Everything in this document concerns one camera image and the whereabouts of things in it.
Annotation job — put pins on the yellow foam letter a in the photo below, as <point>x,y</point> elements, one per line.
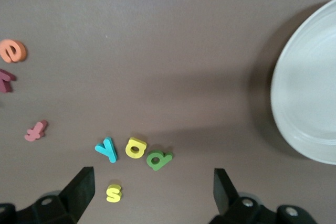
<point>128,151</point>

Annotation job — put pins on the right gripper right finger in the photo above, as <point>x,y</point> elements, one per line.
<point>225,197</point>

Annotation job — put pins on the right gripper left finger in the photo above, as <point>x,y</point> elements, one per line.
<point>78,195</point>

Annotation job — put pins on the maroon foam letter k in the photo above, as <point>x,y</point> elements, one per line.
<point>5,82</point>

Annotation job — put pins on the orange foam letter e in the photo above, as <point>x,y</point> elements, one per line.
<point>18,53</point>

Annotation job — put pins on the green foam letter p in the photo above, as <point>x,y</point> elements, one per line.
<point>165,157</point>

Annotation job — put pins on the beige round plate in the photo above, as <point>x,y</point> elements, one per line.
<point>309,90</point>

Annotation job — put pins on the yellow foam letter s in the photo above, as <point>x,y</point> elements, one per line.
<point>113,193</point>

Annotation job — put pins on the pink foam letter f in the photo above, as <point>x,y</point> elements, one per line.
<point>35,132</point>

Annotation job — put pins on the teal foam letter y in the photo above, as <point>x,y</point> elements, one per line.
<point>109,150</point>

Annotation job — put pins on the brown table cover sheet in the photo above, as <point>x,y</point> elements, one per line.
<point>157,51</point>

